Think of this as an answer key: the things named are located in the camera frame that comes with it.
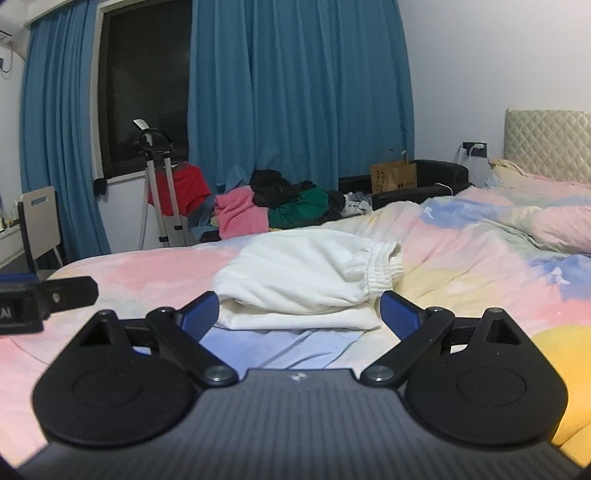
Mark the wide blue curtain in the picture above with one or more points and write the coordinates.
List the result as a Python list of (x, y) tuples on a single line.
[(300, 92)]

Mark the black and cream chair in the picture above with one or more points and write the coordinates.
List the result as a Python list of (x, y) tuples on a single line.
[(41, 221)]

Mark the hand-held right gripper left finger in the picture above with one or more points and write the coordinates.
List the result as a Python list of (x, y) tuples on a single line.
[(201, 314)]

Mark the pink garment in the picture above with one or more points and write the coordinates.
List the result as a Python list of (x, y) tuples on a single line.
[(240, 214)]

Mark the white air conditioner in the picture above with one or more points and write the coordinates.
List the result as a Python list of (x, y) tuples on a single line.
[(5, 36)]

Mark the pale yellow pillow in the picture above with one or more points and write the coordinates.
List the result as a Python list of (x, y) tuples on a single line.
[(521, 170)]

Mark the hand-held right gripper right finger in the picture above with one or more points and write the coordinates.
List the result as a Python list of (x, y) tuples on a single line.
[(399, 314)]

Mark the pastel cloud print bed sheet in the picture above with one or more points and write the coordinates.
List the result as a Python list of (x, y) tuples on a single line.
[(461, 258)]

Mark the black garment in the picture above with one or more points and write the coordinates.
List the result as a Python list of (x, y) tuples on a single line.
[(274, 187)]

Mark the black sofa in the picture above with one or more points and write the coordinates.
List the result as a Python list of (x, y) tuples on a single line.
[(438, 177)]

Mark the narrow blue curtain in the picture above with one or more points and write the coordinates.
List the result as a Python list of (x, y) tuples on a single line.
[(60, 138)]

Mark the white garment steamer stand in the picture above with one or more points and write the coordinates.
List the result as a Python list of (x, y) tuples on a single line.
[(164, 203)]

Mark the white patterned cloth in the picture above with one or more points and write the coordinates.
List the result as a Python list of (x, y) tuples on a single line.
[(355, 205)]

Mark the yellow cushion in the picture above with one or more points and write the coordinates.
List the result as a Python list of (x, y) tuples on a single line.
[(568, 392)]

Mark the brown cardboard box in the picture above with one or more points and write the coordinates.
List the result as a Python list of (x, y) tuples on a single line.
[(392, 177)]

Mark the beige quilted headboard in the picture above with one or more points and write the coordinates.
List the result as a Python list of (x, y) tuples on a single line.
[(549, 138)]

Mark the red garment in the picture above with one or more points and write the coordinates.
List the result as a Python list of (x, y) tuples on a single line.
[(189, 187)]

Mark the dark framed window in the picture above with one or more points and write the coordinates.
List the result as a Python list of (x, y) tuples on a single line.
[(143, 83)]

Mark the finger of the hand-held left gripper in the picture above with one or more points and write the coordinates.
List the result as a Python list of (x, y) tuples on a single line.
[(18, 278), (69, 293)]

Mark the white dressing table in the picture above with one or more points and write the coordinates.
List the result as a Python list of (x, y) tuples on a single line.
[(9, 249)]

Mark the green garment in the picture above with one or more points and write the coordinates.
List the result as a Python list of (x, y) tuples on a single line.
[(300, 210)]

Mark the blue garment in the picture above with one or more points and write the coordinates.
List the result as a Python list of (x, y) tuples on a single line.
[(203, 224)]

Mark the black curtain holdback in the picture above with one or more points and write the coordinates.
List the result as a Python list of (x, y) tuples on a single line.
[(100, 185)]

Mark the dark wall socket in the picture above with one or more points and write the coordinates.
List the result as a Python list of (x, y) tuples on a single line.
[(474, 148)]

